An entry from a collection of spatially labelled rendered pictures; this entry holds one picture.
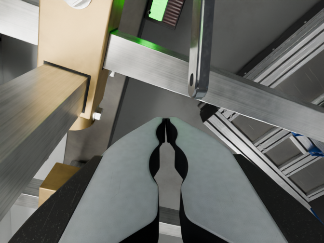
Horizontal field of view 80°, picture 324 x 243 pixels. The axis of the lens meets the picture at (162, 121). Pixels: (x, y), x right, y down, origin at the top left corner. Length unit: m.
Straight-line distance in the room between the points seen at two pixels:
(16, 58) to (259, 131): 0.97
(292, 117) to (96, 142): 0.32
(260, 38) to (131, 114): 0.77
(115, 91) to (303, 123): 0.26
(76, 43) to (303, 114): 0.22
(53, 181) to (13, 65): 0.26
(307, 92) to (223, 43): 0.43
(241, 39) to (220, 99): 0.90
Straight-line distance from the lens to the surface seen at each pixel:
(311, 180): 1.46
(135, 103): 1.12
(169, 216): 0.36
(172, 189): 1.55
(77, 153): 0.43
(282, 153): 1.22
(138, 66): 0.18
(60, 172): 0.33
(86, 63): 0.18
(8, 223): 0.86
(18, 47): 0.47
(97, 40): 0.17
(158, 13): 0.30
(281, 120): 0.23
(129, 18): 0.31
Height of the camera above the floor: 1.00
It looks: 60 degrees down
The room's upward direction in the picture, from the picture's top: 179 degrees clockwise
